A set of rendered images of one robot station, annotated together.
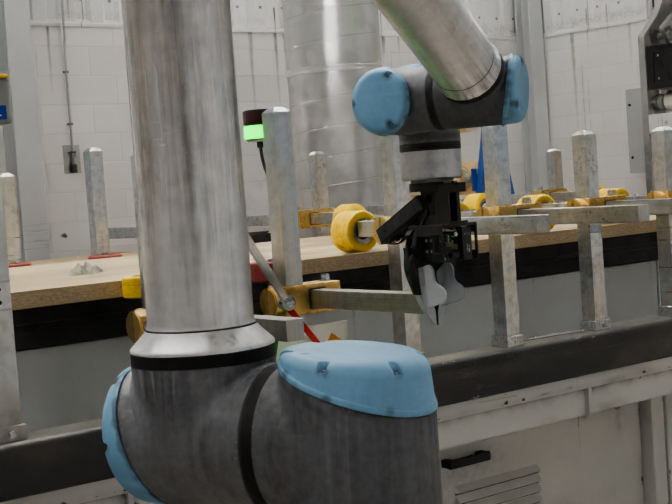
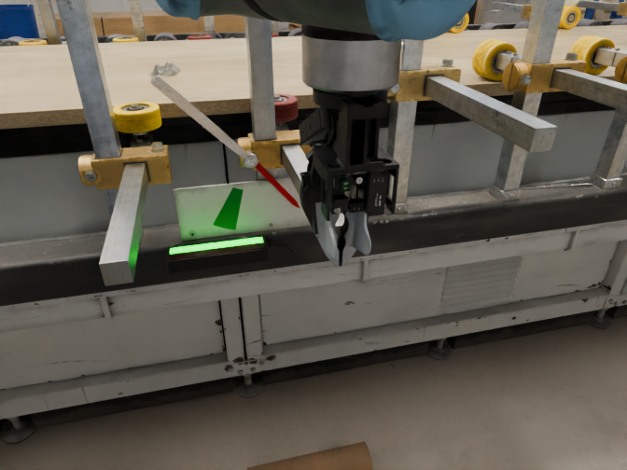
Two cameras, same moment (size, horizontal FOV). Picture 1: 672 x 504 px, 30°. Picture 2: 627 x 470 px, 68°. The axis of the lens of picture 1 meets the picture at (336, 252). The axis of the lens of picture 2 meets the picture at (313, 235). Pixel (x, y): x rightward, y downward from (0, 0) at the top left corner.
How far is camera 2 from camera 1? 146 cm
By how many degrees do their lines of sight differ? 35
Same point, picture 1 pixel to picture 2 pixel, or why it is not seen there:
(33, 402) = (70, 193)
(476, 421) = (454, 252)
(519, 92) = not seen: outside the picture
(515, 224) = (508, 127)
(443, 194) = (344, 119)
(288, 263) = (258, 117)
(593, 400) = (578, 239)
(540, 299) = (567, 132)
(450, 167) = (363, 75)
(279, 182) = (249, 28)
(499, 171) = (546, 23)
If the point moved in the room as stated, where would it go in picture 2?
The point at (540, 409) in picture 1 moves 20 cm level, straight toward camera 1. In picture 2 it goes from (522, 244) to (502, 289)
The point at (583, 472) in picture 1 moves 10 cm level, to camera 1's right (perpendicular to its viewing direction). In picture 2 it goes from (562, 255) to (597, 262)
